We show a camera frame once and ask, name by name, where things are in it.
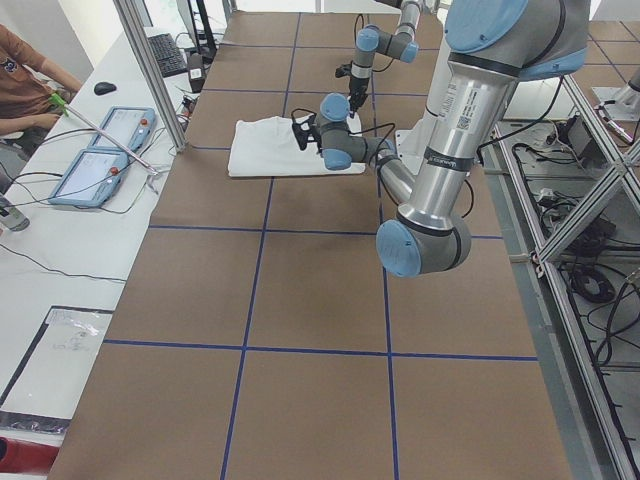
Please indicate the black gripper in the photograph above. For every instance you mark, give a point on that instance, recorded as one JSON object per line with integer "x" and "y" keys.
{"x": 306, "y": 133}
{"x": 357, "y": 90}

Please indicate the white long-sleeve printed shirt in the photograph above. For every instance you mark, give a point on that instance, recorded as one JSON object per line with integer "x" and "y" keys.
{"x": 267, "y": 147}

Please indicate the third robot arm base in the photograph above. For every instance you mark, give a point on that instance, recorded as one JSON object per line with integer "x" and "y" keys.
{"x": 619, "y": 103}

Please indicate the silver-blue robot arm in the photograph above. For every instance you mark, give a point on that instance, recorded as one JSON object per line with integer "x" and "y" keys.
{"x": 489, "y": 47}
{"x": 371, "y": 40}

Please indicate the black box with white label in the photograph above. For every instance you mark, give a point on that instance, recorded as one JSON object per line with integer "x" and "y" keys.
{"x": 196, "y": 72}

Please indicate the black keyboard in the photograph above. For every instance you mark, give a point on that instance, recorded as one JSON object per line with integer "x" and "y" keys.
{"x": 168, "y": 56}

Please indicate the far blue teach pendant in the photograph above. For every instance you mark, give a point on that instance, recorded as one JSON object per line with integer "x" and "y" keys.
{"x": 131, "y": 126}

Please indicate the blue teach pendant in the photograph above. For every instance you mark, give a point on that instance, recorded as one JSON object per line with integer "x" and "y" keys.
{"x": 91, "y": 179}
{"x": 131, "y": 126}

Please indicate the black computer mouse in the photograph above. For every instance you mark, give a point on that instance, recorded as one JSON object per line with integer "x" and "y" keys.
{"x": 103, "y": 88}

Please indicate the near blue teach pendant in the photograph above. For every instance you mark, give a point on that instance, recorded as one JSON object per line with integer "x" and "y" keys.
{"x": 91, "y": 179}

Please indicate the metal rod with green tip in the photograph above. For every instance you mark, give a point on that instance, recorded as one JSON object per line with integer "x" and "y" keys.
{"x": 57, "y": 100}

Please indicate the person in orange shirt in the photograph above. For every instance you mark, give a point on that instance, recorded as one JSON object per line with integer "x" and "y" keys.
{"x": 28, "y": 80}

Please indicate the plastic sleeve document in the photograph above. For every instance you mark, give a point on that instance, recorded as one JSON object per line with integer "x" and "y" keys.
{"x": 50, "y": 377}

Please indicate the red fire extinguisher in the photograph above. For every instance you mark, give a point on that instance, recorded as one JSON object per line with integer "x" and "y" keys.
{"x": 24, "y": 457}

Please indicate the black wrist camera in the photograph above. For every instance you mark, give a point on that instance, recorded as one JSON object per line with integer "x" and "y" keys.
{"x": 343, "y": 70}
{"x": 304, "y": 129}

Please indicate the white pillar with base plate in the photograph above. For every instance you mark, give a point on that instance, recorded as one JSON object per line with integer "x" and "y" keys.
{"x": 411, "y": 144}

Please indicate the aluminium frame post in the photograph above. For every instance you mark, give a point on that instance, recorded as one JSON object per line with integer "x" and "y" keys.
{"x": 136, "y": 35}

